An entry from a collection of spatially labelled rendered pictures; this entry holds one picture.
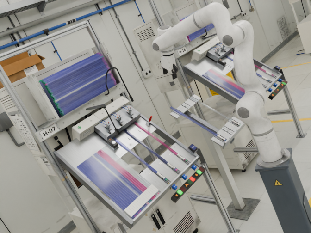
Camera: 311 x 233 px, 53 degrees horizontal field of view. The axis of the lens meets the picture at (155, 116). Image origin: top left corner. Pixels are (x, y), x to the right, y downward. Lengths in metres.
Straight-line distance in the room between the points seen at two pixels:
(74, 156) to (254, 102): 1.19
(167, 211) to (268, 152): 0.99
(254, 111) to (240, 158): 1.52
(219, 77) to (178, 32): 1.25
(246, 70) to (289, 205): 0.83
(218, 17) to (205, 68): 1.42
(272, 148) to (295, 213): 0.43
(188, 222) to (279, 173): 1.03
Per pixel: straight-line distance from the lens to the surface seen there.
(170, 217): 2.52
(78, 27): 2.41
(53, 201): 3.78
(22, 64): 2.47
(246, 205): 2.84
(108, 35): 4.32
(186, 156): 2.22
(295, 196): 1.97
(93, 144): 2.20
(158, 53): 3.10
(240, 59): 1.66
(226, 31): 1.57
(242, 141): 3.20
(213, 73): 2.96
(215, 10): 1.65
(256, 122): 1.75
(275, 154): 1.86
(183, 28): 1.76
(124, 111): 2.34
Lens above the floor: 1.65
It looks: 15 degrees down
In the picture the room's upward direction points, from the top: 26 degrees counter-clockwise
